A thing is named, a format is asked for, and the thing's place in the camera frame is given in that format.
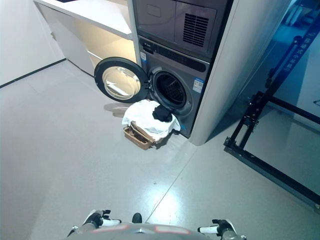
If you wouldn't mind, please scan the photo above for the blue lettered diagonal beam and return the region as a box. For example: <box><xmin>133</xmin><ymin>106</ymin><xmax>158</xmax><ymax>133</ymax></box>
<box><xmin>264</xmin><ymin>23</ymin><xmax>320</xmax><ymax>88</ymax></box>

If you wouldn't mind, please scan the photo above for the white appliance enclosure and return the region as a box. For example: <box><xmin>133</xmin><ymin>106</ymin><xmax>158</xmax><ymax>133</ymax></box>
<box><xmin>126</xmin><ymin>0</ymin><xmax>292</xmax><ymax>147</ymax></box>

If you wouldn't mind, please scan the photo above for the brown wicker laundry basket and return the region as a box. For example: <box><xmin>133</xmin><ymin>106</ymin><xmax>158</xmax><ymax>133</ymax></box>
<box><xmin>123</xmin><ymin>120</ymin><xmax>174</xmax><ymax>151</ymax></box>

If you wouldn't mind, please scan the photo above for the grey front-load washing machine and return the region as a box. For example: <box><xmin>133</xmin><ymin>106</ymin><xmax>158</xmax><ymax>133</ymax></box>
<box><xmin>137</xmin><ymin>34</ymin><xmax>212</xmax><ymax>139</ymax></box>

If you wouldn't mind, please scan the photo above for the grey stacked dryer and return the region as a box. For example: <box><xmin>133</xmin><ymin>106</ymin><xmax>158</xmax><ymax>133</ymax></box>
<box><xmin>132</xmin><ymin>0</ymin><xmax>235</xmax><ymax>61</ymax></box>

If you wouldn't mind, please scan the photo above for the white counter cabinet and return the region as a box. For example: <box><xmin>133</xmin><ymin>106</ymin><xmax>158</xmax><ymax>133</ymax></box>
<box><xmin>33</xmin><ymin>0</ymin><xmax>140</xmax><ymax>77</ymax></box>

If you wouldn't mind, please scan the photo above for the black metal floor frame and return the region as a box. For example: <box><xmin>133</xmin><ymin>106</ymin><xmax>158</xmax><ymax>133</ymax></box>
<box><xmin>222</xmin><ymin>90</ymin><xmax>320</xmax><ymax>212</ymax></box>

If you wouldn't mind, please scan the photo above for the grey robot torso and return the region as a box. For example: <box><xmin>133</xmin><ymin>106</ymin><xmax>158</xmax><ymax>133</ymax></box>
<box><xmin>67</xmin><ymin>223</ymin><xmax>202</xmax><ymax>240</ymax></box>

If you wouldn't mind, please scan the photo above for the white basket liner cloth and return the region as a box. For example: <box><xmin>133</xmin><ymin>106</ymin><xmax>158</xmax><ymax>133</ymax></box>
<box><xmin>121</xmin><ymin>99</ymin><xmax>182</xmax><ymax>145</ymax></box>

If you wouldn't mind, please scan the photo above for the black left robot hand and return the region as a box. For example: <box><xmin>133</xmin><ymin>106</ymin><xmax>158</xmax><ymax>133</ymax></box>
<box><xmin>84</xmin><ymin>209</ymin><xmax>122</xmax><ymax>230</ymax></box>

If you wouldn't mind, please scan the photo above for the black garment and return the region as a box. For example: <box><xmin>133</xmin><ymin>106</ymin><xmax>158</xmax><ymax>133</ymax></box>
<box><xmin>152</xmin><ymin>104</ymin><xmax>174</xmax><ymax>124</ymax></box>

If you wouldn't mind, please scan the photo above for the round washing machine door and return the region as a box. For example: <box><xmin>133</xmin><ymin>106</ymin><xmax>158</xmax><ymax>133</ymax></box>
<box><xmin>93</xmin><ymin>56</ymin><xmax>151</xmax><ymax>104</ymax></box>

